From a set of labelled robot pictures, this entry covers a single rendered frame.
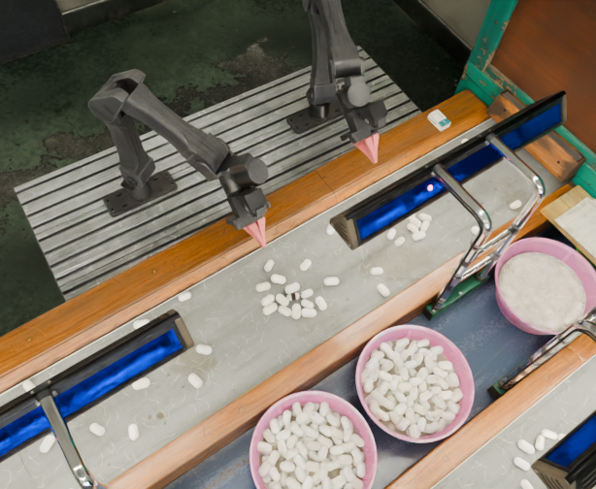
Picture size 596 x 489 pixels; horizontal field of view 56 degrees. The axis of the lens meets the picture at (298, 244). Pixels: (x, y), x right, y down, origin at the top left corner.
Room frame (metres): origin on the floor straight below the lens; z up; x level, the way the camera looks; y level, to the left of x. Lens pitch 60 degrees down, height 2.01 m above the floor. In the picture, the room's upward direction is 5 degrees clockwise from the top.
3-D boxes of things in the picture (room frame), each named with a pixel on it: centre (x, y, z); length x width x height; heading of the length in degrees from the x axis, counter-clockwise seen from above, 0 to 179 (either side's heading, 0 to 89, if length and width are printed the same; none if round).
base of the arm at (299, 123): (1.24, -0.03, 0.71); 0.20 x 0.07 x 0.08; 127
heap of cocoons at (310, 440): (0.21, -0.07, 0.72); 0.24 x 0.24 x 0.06
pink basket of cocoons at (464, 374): (0.39, -0.29, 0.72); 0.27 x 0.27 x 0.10
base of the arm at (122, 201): (0.88, 0.46, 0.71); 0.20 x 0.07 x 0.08; 127
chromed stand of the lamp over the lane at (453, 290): (0.71, -0.37, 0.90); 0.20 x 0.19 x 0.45; 129
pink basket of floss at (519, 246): (0.67, -0.63, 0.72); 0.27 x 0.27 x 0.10
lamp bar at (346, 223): (0.78, -0.32, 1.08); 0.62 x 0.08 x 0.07; 129
